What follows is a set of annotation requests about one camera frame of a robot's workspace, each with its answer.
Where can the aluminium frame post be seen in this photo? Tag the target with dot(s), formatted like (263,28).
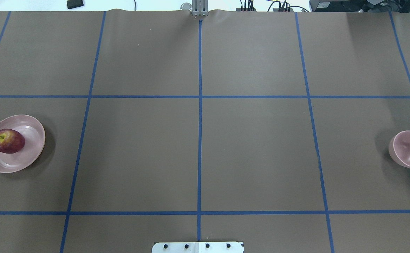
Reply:
(199,8)

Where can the brown paper table mat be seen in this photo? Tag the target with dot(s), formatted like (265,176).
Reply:
(267,128)

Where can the red yellow apple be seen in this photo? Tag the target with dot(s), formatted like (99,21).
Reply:
(11,141)

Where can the small black square device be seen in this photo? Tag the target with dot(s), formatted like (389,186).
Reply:
(72,4)

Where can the pink bowl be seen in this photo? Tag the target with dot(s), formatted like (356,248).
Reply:
(399,148)

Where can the pink plate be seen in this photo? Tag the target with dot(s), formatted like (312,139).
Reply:
(35,136)

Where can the white camera stand post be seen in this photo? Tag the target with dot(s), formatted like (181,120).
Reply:
(199,247)

